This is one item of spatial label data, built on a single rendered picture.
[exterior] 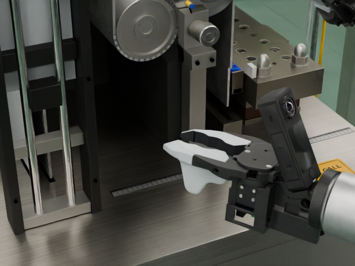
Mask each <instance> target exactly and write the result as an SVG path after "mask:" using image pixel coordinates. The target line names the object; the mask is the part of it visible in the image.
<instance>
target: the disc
mask: <svg viewBox="0 0 355 266"><path fill-rule="evenodd" d="M172 1H173V3H174V4H175V6H176V7H177V8H178V9H182V8H187V7H188V6H186V4H185V2H184V1H183V0H172ZM231 2H232V0H224V1H223V2H222V3H220V4H219V5H218V6H216V7H214V8H211V9H209V17H210V16H213V15H215V14H217V13H219V12H221V11H222V10H223V9H225V8H226V7H227V6H228V5H229V4H230V3H231Z"/></svg>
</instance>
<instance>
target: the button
mask: <svg viewBox="0 0 355 266"><path fill-rule="evenodd" d="M318 166H319V169H320V172H321V175H322V174H323V172H324V171H325V170H326V169H328V168H330V169H334V170H337V171H340V172H341V173H343V172H348V173H352V174H355V171H354V170H353V169H351V168H350V167H349V166H348V165H347V164H346V163H344V162H343V161H342V160H341V159H339V158H336V159H332V160H328V161H325V162H322V163H318ZM320 177H321V176H320ZM320 177H319V178H318V179H317V180H318V181H319V179H320Z"/></svg>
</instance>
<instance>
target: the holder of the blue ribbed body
mask: <svg viewBox="0 0 355 266"><path fill-rule="evenodd" d="M243 80H244V71H243V70H238V71H234V72H231V81H230V88H229V91H230V92H231V94H236V93H241V92H243Z"/></svg>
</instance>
